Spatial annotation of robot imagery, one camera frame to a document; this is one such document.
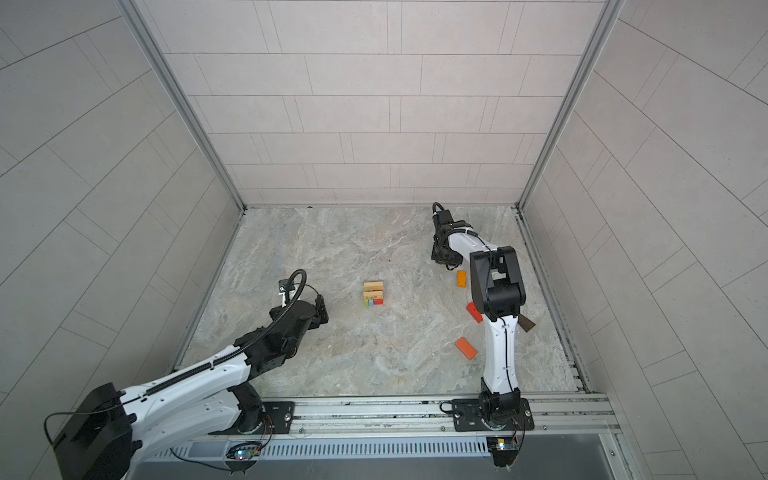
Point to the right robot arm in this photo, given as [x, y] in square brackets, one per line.
[498, 293]

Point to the aluminium right corner post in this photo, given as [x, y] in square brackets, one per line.
[605, 22]

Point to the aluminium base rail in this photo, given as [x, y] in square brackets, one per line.
[384, 417]

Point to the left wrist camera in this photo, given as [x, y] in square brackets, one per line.
[296, 282]

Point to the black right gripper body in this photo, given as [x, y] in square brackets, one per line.
[445, 255]

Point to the dark brown wood block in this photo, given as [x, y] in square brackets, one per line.
[525, 323]

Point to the controller board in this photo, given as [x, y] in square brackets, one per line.
[244, 452]
[503, 450]

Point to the right controller board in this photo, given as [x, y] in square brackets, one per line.
[503, 450]

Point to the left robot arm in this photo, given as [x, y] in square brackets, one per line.
[114, 430]

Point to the aluminium left corner post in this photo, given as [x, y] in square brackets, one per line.
[155, 57]

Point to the aluminium corner post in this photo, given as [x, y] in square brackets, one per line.
[605, 22]
[155, 57]

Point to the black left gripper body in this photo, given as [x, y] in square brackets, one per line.
[313, 323]

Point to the left controller board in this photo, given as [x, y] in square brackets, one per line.
[244, 452]

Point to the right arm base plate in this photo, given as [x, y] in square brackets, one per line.
[467, 417]

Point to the printed label wood block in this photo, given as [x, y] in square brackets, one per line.
[373, 295]

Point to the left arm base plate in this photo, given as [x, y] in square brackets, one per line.
[282, 415]

